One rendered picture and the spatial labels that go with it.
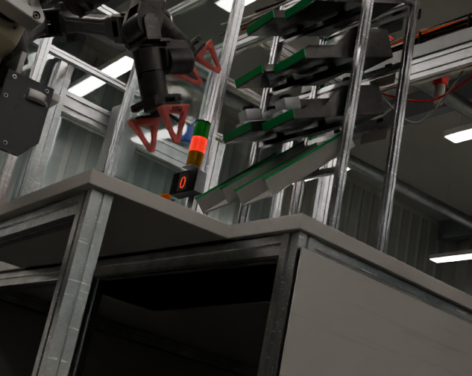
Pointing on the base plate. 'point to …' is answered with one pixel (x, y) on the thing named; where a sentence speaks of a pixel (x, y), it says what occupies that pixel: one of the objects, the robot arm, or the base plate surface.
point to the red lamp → (198, 143)
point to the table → (133, 241)
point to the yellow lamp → (195, 158)
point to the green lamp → (202, 128)
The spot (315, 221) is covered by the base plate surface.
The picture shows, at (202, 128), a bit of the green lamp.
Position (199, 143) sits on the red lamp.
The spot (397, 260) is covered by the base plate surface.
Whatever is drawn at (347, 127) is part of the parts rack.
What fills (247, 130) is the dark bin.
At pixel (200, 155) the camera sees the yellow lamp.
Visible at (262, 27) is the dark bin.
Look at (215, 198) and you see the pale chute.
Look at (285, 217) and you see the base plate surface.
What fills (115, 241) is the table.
